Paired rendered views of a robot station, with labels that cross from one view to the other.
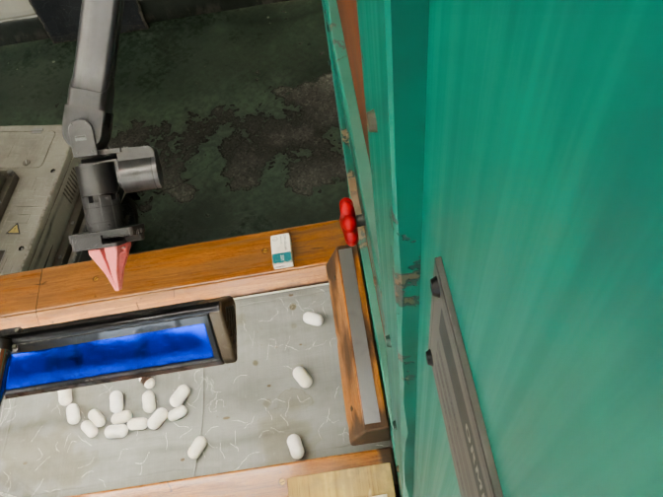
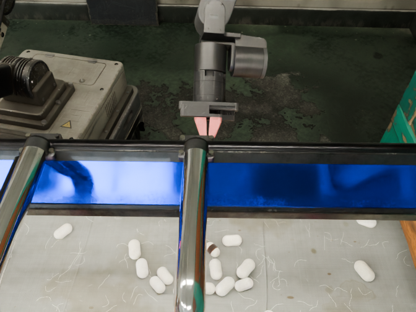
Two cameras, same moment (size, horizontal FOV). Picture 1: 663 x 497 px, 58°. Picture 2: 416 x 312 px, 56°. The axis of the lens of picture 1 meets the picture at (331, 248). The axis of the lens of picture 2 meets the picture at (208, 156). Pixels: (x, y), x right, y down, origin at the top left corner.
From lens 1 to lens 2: 0.47 m
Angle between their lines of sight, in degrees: 9
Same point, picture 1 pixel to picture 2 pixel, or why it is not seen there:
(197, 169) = (185, 119)
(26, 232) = (76, 127)
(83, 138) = (216, 17)
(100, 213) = (212, 86)
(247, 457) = not seen: outside the picture
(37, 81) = (77, 44)
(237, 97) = not seen: hidden behind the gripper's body
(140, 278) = not seen: hidden behind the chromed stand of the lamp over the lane
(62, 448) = (129, 299)
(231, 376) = (291, 259)
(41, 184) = (92, 97)
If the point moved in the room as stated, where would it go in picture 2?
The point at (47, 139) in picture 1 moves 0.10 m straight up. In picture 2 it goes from (99, 68) to (93, 45)
